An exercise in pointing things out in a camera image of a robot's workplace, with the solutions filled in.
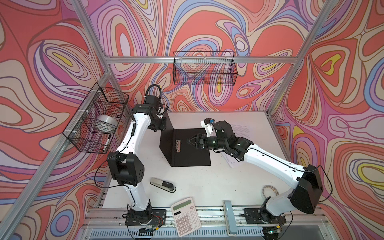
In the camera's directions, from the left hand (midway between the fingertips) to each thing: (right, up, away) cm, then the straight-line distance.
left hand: (165, 126), depth 85 cm
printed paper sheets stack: (+52, -3, +26) cm, 58 cm away
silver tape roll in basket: (-26, +1, -15) cm, 30 cm away
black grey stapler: (0, -32, -5) cm, 33 cm away
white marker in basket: (-26, -9, -13) cm, 31 cm away
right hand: (+16, -10, -12) cm, 22 cm away
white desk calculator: (+13, -45, -13) cm, 48 cm away
